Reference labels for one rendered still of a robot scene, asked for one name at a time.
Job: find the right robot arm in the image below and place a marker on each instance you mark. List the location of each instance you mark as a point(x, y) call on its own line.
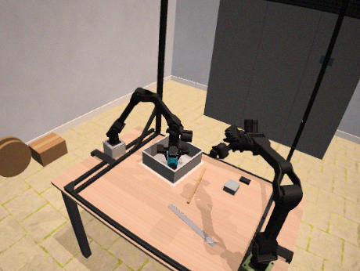
point(173, 122)

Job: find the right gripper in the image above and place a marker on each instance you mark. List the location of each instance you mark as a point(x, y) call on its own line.
point(163, 150)

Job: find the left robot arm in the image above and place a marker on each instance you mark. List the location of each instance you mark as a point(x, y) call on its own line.
point(286, 197)

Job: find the grey flat bar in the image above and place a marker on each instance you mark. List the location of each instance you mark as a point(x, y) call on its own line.
point(192, 225)

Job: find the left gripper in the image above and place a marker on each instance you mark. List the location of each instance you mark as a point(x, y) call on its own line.
point(223, 149)

